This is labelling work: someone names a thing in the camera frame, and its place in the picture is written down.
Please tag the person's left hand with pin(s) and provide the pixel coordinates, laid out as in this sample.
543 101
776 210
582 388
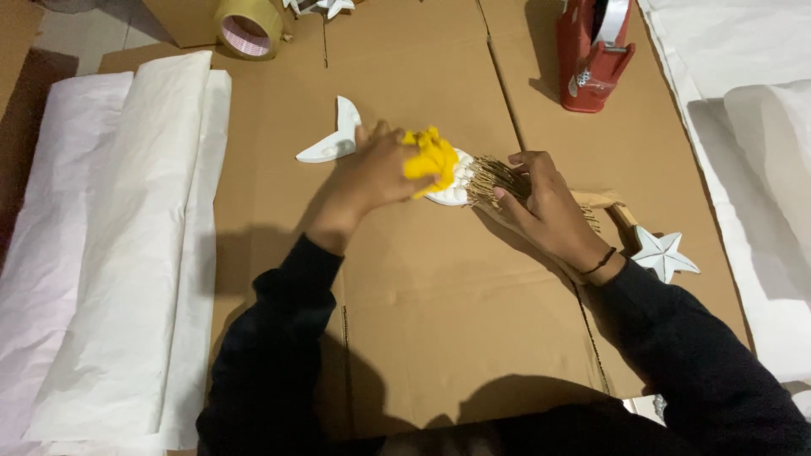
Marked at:
367 177

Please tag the person's right hand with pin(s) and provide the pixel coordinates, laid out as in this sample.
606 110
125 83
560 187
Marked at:
551 215

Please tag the white shell and twig ornament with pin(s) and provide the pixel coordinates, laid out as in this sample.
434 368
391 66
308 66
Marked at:
342 136

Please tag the yellow cloth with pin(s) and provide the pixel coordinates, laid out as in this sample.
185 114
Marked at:
434 158

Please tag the black wrist band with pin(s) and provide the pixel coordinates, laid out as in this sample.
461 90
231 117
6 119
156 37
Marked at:
600 259

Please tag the white wooden star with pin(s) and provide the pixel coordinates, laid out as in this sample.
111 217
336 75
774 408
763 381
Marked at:
662 254

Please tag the flattened brown cardboard sheet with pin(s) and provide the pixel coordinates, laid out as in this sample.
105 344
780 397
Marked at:
431 304

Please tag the red tape dispenser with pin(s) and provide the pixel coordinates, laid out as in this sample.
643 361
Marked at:
586 69

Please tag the white starfish ornament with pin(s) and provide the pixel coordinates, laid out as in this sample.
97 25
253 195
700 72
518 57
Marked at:
332 6

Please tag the beige packing tape roll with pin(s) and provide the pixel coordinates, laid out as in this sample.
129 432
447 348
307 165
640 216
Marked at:
250 28

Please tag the white paper sheets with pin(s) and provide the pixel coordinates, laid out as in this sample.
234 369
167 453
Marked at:
747 158

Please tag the white tape roll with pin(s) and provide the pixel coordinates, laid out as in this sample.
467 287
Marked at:
613 19

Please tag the brown cardboard box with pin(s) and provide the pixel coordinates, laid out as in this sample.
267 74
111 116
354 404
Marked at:
180 22

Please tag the stack of white wrapping paper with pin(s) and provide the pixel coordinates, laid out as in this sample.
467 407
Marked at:
120 253

